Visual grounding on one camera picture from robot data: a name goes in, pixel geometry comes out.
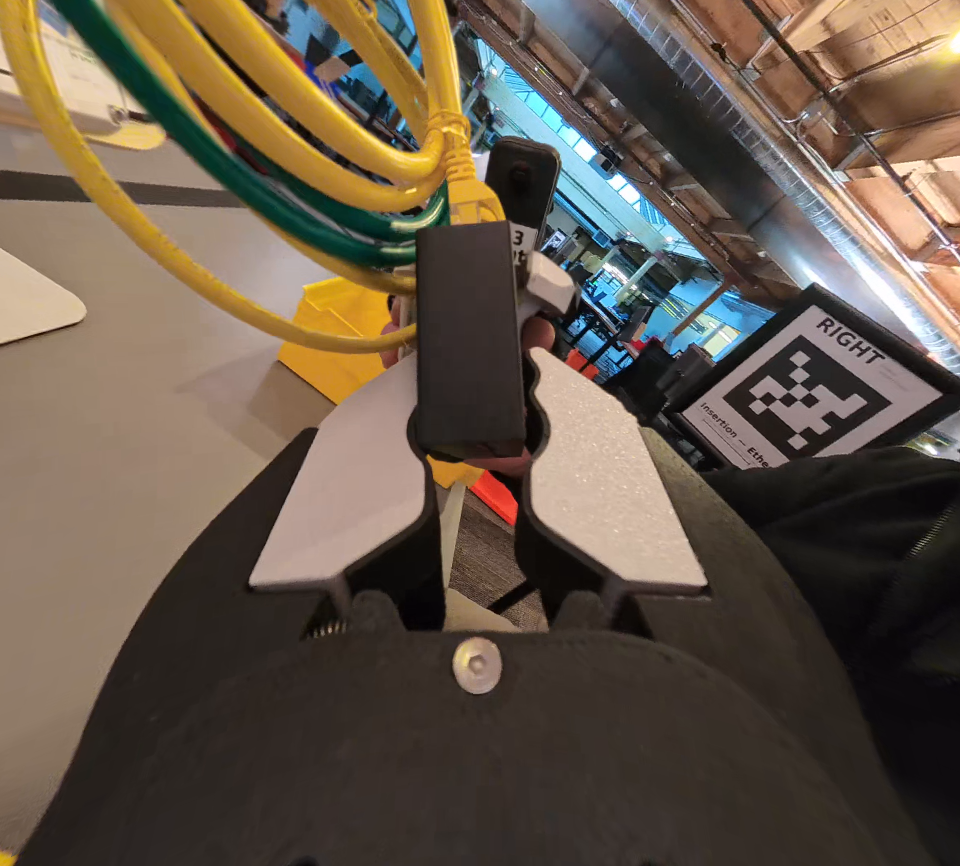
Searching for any green ethernet cable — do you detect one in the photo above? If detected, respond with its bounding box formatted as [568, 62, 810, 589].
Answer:
[187, 123, 421, 269]
[0, 0, 451, 245]

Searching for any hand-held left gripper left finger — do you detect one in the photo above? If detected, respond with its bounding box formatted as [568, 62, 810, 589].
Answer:
[247, 354, 440, 605]

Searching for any black network switch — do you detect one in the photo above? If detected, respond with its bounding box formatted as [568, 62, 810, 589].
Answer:
[414, 221, 528, 461]

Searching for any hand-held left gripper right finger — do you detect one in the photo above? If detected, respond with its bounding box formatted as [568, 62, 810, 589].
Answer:
[516, 347, 711, 599]

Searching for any black framed tag sign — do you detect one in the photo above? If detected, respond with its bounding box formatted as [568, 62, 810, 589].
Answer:
[666, 283, 960, 471]

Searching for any person's right hand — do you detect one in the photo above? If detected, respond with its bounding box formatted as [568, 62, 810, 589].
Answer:
[378, 296, 558, 370]

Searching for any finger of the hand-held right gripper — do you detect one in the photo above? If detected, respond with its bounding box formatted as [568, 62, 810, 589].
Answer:
[517, 251, 580, 318]

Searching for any silver ventilation duct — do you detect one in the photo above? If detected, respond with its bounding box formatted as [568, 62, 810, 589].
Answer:
[525, 0, 960, 365]

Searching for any yellow plastic bin with divider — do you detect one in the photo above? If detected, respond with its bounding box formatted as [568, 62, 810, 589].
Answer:
[277, 277, 453, 491]

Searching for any orange traffic cone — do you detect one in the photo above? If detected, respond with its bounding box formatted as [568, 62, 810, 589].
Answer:
[466, 470, 520, 527]

